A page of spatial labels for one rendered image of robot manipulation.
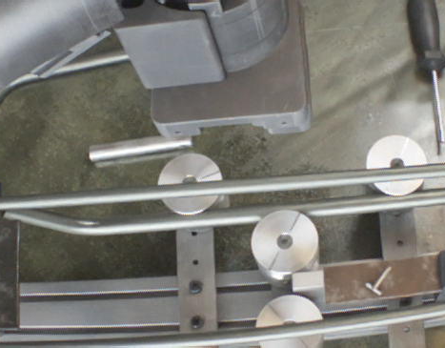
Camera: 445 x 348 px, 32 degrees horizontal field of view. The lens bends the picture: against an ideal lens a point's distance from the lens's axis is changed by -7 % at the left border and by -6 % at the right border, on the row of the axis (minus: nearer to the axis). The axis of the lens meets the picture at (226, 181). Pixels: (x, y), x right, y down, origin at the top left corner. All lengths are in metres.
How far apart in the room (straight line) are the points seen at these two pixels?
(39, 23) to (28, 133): 0.53
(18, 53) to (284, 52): 0.12
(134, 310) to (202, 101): 0.36
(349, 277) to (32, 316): 0.28
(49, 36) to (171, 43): 0.06
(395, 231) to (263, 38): 0.35
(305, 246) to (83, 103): 0.29
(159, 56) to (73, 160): 0.45
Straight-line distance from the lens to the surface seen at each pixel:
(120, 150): 0.74
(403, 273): 0.61
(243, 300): 0.66
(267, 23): 0.33
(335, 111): 0.74
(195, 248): 0.66
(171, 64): 0.33
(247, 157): 0.73
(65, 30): 0.27
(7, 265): 0.57
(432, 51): 0.75
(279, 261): 0.60
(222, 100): 0.34
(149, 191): 0.55
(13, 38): 0.27
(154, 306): 0.67
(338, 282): 0.61
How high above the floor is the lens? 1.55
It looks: 67 degrees down
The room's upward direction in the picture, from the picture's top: 20 degrees counter-clockwise
